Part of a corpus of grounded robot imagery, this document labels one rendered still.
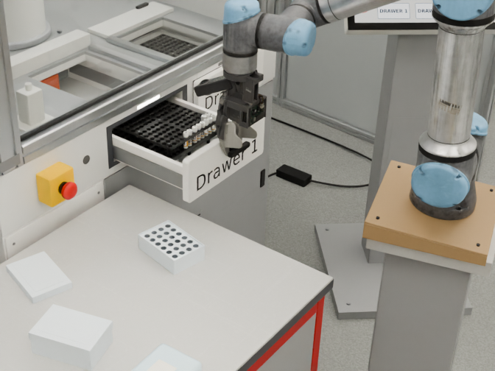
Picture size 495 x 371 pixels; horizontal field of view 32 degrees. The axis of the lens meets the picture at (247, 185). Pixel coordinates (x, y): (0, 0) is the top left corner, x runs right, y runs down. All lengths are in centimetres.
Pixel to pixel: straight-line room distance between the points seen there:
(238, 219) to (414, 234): 86
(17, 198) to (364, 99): 224
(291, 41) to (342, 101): 216
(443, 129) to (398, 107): 102
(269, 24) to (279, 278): 53
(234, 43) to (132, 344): 65
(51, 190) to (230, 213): 85
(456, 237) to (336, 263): 117
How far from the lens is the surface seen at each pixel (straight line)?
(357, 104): 390
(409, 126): 283
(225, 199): 257
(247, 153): 209
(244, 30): 182
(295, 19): 181
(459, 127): 178
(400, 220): 199
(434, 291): 210
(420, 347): 222
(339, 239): 321
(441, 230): 199
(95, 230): 199
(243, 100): 190
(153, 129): 208
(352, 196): 352
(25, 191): 192
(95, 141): 203
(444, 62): 172
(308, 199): 348
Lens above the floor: 191
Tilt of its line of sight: 33 degrees down
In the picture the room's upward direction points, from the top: 2 degrees clockwise
